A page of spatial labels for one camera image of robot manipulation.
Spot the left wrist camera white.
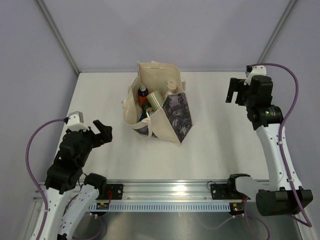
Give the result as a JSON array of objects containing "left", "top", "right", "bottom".
[{"left": 66, "top": 111, "right": 90, "bottom": 132}]

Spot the right aluminium frame post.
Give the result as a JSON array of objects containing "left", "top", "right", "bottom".
[{"left": 257, "top": 0, "right": 300, "bottom": 65}]

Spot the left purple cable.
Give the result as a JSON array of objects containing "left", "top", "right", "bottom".
[{"left": 25, "top": 118, "right": 107, "bottom": 240}]

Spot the white slotted cable duct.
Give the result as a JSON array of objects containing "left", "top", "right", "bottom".
[{"left": 88, "top": 202, "right": 231, "bottom": 213}]

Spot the beige canvas tote bag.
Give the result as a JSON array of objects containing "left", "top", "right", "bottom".
[{"left": 122, "top": 61, "right": 193, "bottom": 146}]

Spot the left aluminium frame post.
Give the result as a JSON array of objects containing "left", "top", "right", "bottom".
[{"left": 34, "top": 0, "right": 81, "bottom": 76}]

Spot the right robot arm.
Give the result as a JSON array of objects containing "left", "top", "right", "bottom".
[{"left": 226, "top": 75, "right": 313, "bottom": 216}]

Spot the green bottle beige cap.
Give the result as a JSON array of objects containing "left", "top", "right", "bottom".
[{"left": 147, "top": 90, "right": 164, "bottom": 111}]

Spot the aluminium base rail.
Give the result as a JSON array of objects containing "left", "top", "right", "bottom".
[{"left": 32, "top": 179, "right": 305, "bottom": 202}]

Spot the beige pump bottle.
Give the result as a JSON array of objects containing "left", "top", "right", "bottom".
[{"left": 164, "top": 81, "right": 177, "bottom": 99}]

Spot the aluminium frame post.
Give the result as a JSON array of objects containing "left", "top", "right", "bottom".
[
  {"left": 34, "top": 0, "right": 81, "bottom": 76},
  {"left": 257, "top": 0, "right": 300, "bottom": 65}
]

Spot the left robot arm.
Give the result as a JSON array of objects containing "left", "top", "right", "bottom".
[{"left": 28, "top": 114, "right": 113, "bottom": 240}]

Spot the orange blue spray bottle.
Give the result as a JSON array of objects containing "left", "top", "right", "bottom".
[{"left": 138, "top": 84, "right": 149, "bottom": 107}]

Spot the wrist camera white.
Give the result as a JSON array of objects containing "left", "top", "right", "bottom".
[
  {"left": 66, "top": 111, "right": 90, "bottom": 132},
  {"left": 244, "top": 65, "right": 267, "bottom": 86}
]

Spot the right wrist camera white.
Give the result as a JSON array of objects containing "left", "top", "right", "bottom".
[{"left": 244, "top": 65, "right": 267, "bottom": 86}]

